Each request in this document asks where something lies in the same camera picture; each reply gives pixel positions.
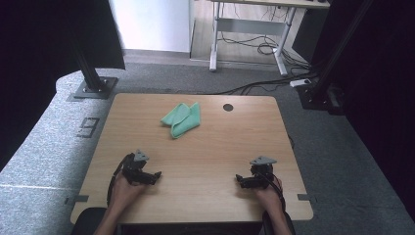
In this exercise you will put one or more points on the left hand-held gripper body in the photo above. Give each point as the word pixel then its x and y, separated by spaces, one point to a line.
pixel 134 169

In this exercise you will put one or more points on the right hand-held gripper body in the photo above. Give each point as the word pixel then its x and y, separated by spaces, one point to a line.
pixel 262 173

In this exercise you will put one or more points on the green cloth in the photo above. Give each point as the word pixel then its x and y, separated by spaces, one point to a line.
pixel 182 119

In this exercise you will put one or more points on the person's right hand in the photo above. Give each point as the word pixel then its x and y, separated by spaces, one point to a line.
pixel 269 197

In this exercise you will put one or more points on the person's left hand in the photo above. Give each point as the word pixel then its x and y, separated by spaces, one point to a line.
pixel 125 194

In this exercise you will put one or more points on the black round table grommet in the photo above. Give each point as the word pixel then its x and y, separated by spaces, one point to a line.
pixel 228 107

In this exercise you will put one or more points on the black metal stand with base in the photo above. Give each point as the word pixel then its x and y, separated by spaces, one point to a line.
pixel 93 83

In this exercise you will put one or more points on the white power strip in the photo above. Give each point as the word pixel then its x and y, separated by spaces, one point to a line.
pixel 300 82

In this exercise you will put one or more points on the black curtain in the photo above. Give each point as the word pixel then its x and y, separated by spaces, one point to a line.
pixel 375 81
pixel 49 49

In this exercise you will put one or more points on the white desk frame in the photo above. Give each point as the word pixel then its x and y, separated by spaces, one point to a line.
pixel 248 29

